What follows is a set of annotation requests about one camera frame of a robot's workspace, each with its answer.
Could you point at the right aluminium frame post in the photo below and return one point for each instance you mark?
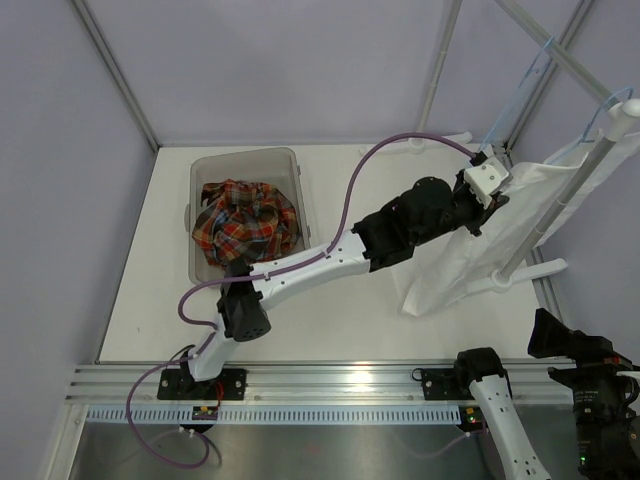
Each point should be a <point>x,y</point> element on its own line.
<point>568,37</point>

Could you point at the white shirt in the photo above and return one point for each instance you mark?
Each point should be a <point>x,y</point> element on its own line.
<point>466,258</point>

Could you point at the white clothes rack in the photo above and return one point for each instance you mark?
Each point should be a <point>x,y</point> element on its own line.
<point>617,144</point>

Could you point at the left aluminium frame post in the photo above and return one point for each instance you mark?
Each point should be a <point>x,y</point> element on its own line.
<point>95,33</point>

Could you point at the red plaid shirt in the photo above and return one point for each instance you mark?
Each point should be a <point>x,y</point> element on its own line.
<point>253,221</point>

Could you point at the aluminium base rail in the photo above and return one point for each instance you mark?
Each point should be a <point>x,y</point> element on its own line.
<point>359,383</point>

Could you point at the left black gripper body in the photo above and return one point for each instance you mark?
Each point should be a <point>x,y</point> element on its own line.
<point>467,211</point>

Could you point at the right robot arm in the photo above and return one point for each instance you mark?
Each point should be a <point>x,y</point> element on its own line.
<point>604,385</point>

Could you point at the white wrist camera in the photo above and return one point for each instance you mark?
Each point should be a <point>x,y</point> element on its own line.
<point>486,179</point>
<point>634,374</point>

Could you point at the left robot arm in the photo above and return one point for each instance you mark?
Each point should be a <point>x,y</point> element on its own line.
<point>430,209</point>

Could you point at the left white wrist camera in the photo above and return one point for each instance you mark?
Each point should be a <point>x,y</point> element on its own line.
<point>486,179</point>

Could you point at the aluminium frame post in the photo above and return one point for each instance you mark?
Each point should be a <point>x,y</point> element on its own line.
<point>95,33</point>
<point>568,37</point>

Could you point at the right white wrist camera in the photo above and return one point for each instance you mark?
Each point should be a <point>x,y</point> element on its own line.
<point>634,374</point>

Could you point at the white slotted cable duct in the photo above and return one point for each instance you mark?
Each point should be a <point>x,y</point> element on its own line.
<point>277,415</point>

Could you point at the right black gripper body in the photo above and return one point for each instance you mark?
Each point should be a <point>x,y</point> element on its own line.
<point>597,376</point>

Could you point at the light blue wire hanger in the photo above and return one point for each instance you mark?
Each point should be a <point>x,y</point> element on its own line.
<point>518,100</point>

